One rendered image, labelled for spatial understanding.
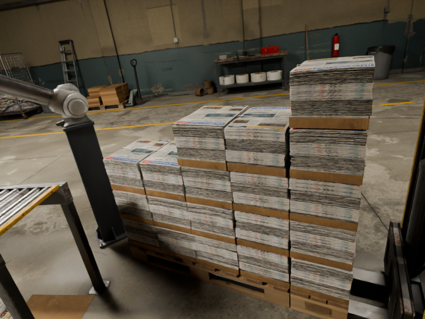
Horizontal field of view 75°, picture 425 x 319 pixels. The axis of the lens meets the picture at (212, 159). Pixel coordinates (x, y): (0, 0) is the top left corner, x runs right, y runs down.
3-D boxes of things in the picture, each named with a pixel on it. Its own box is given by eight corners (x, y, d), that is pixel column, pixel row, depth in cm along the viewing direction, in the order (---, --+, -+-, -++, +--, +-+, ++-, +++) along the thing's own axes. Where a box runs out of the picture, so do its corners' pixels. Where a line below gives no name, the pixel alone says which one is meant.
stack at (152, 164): (162, 228, 239) (140, 137, 206) (302, 261, 187) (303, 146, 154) (132, 259, 208) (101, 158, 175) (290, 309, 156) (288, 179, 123)
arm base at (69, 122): (56, 125, 202) (54, 117, 200) (88, 117, 211) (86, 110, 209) (57, 130, 187) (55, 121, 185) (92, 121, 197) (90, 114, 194)
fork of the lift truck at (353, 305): (210, 264, 190) (210, 259, 188) (391, 315, 143) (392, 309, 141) (203, 275, 182) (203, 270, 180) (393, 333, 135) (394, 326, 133)
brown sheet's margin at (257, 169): (253, 142, 166) (253, 136, 165) (303, 145, 153) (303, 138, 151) (227, 170, 136) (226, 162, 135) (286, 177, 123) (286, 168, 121)
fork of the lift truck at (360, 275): (224, 242, 209) (224, 237, 207) (388, 280, 162) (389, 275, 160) (219, 250, 201) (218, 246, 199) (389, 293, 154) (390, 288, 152)
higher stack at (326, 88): (301, 261, 187) (303, 59, 136) (350, 272, 174) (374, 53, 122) (289, 309, 156) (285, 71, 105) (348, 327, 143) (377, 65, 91)
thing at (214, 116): (205, 106, 171) (205, 105, 170) (249, 106, 158) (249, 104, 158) (172, 125, 141) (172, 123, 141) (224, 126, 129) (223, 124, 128)
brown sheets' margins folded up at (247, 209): (159, 214, 233) (146, 159, 213) (302, 244, 181) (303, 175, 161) (128, 244, 202) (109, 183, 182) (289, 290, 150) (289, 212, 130)
